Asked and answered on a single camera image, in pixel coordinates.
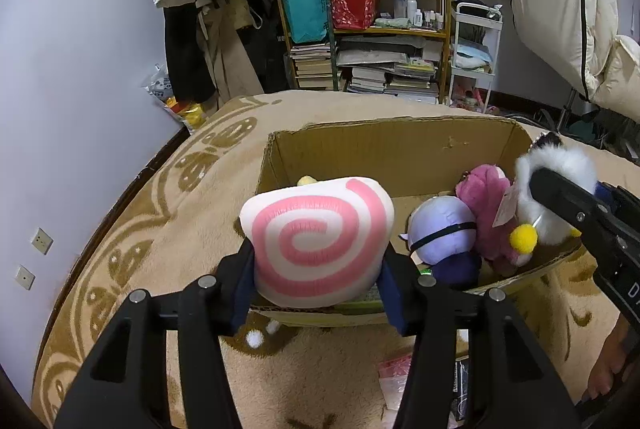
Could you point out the person's bare foot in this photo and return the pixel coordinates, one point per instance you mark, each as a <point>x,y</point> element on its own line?
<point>607,359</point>

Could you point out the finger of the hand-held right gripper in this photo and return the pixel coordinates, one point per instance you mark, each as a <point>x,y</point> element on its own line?
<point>565,196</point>

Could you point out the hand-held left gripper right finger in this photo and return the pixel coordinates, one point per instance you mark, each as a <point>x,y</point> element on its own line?
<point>395,301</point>

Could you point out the lavender round-head plush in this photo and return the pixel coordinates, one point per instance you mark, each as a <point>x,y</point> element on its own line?
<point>445,234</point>

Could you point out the black trousers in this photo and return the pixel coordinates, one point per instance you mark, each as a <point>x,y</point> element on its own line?
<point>187,54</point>

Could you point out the white wall socket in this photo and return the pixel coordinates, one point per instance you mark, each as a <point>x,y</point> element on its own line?
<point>24,277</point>
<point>42,241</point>

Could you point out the pink swirl roll plush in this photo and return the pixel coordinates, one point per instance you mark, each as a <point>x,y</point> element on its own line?
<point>315,239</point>

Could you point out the plastic bag with yellow items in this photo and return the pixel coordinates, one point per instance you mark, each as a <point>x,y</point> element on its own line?
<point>180,104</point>

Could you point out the beige trousers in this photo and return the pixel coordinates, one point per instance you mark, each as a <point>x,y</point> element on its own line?
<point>235,59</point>

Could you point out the stack of books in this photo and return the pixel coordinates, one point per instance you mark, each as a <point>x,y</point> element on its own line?
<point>370,69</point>

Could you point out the yellow dog plush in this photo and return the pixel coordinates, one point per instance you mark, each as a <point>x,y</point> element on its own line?
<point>306,180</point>

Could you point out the pink snack packet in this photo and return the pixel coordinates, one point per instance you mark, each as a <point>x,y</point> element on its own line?
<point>395,376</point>

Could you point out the white trolley cart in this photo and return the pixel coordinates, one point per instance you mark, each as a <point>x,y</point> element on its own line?
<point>475,54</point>

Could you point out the wooden shelf rack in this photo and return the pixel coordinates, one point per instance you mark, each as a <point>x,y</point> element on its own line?
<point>442,9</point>

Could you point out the cardboard box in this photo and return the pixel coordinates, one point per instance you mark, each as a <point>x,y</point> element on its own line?
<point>350,149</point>

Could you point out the white fluffy plush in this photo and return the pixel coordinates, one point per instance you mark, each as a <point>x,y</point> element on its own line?
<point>555,224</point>

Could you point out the teal shopping bag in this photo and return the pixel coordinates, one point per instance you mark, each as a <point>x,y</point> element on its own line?
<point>305,9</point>

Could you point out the red patterned bag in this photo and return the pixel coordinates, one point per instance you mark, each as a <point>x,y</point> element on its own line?
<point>355,1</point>

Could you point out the row of toiletry bottles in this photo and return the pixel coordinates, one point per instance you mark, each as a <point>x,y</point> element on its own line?
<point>417,11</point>

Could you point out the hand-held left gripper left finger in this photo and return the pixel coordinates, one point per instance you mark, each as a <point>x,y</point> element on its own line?
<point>244,281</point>

